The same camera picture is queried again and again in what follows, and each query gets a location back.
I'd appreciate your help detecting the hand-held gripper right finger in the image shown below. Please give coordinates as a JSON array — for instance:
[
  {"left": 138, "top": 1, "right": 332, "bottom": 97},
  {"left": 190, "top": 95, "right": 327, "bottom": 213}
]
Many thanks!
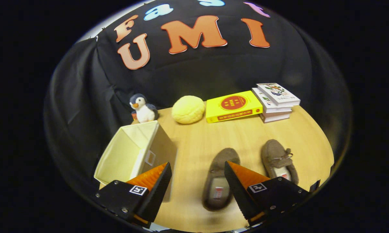
[{"left": 224, "top": 161, "right": 311, "bottom": 227}]

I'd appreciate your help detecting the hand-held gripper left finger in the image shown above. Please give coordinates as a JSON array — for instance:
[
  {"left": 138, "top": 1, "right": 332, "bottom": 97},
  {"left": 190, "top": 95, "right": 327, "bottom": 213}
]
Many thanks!
[{"left": 94, "top": 162, "right": 172, "bottom": 229}]

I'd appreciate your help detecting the brown moccasin shoe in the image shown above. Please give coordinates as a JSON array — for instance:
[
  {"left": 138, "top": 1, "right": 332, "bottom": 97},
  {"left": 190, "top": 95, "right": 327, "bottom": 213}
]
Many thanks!
[
  {"left": 202, "top": 148, "right": 241, "bottom": 212},
  {"left": 261, "top": 139, "right": 299, "bottom": 185}
]

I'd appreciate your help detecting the brown fabric storage box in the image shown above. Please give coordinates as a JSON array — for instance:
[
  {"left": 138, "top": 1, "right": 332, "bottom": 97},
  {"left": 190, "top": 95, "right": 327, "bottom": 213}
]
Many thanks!
[{"left": 93, "top": 120, "right": 178, "bottom": 203}]

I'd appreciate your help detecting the penguin plush toy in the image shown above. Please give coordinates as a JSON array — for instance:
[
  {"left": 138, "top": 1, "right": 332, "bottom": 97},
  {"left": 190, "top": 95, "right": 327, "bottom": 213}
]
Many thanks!
[{"left": 129, "top": 94, "right": 159, "bottom": 124}]

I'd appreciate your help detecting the pale pink paperback book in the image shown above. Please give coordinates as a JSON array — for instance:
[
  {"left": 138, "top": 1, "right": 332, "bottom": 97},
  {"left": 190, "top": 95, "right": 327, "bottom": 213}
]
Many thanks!
[{"left": 260, "top": 112, "right": 291, "bottom": 123}]

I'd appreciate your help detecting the yellow round plush bun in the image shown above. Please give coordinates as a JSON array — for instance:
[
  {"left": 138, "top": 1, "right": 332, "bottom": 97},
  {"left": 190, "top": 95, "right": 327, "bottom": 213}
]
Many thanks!
[{"left": 172, "top": 95, "right": 206, "bottom": 124}]

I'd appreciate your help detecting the yellow book with red circle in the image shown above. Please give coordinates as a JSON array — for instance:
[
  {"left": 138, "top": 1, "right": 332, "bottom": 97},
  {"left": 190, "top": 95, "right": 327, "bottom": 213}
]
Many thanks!
[{"left": 206, "top": 90, "right": 264, "bottom": 123}]

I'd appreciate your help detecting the white paperback book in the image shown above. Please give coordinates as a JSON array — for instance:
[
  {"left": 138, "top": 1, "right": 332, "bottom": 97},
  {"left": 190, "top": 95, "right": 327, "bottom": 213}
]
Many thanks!
[{"left": 252, "top": 87, "right": 293, "bottom": 114}]

